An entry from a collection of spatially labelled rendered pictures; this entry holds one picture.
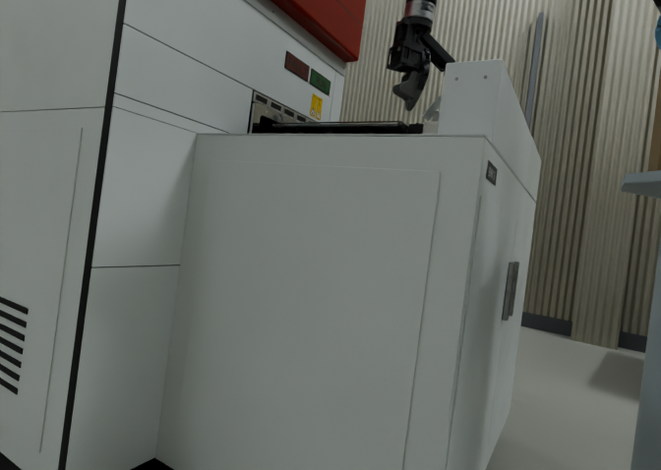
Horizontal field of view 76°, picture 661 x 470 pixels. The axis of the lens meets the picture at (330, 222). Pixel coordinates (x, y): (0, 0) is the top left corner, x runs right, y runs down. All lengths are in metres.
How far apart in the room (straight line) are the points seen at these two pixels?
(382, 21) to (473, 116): 4.21
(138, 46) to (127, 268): 0.43
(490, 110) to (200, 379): 0.77
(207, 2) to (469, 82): 0.61
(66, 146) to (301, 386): 0.66
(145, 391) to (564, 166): 3.57
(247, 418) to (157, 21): 0.80
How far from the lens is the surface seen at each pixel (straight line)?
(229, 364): 0.92
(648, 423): 1.01
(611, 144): 3.88
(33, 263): 1.08
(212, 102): 1.06
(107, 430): 1.04
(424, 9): 1.16
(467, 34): 4.52
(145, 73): 0.95
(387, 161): 0.73
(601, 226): 3.79
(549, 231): 3.95
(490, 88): 0.77
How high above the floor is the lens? 0.66
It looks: level
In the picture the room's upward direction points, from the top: 7 degrees clockwise
